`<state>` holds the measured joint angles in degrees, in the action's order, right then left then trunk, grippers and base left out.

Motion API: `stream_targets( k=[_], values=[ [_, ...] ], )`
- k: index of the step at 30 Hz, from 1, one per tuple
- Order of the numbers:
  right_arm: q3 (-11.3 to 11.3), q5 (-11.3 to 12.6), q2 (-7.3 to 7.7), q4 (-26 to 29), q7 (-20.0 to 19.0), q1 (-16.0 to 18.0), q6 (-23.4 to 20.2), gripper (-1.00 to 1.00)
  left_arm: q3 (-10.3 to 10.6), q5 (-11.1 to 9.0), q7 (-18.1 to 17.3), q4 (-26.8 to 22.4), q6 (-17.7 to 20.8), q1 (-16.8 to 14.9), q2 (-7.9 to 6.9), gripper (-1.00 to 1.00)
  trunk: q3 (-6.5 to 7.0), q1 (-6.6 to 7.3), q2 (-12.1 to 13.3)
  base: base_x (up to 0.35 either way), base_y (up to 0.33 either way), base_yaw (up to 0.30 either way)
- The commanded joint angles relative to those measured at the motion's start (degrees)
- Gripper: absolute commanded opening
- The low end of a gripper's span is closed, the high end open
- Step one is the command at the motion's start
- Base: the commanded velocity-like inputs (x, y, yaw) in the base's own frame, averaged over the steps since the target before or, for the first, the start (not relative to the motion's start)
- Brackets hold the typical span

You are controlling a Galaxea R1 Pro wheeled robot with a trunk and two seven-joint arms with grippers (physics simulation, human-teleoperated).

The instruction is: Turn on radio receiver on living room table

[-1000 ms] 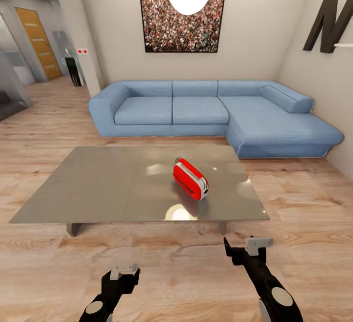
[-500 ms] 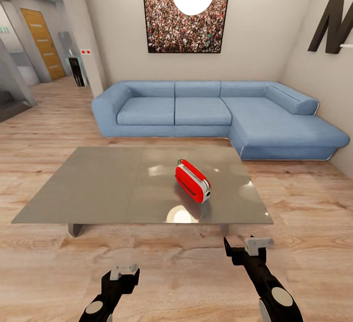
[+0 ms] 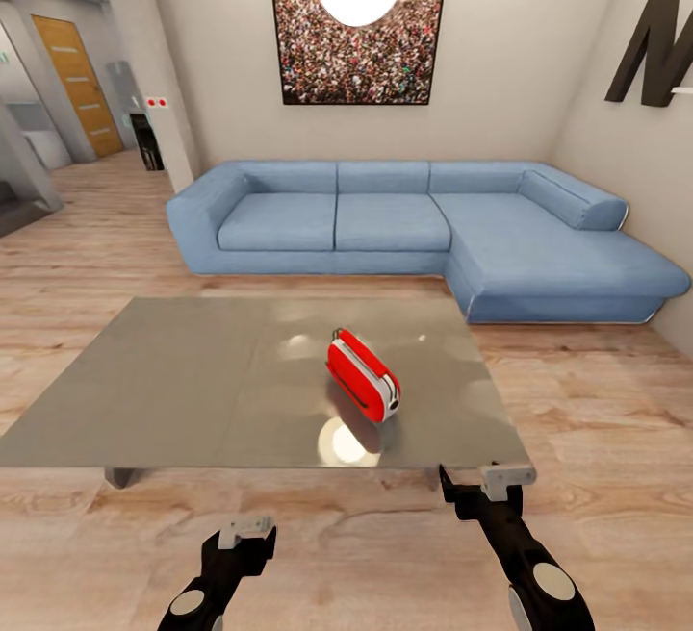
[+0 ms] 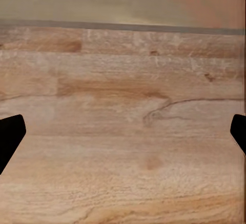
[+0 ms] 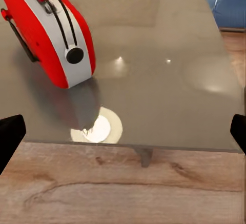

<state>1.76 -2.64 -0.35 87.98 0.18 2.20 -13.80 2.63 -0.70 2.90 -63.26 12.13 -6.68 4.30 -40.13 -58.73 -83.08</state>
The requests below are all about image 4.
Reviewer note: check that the coffee table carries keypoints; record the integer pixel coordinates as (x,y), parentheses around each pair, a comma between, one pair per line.
(222,17)

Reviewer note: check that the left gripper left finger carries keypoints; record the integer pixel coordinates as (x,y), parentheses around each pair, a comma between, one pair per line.
(12,131)

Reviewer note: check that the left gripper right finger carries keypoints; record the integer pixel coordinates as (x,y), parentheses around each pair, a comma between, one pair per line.
(238,130)

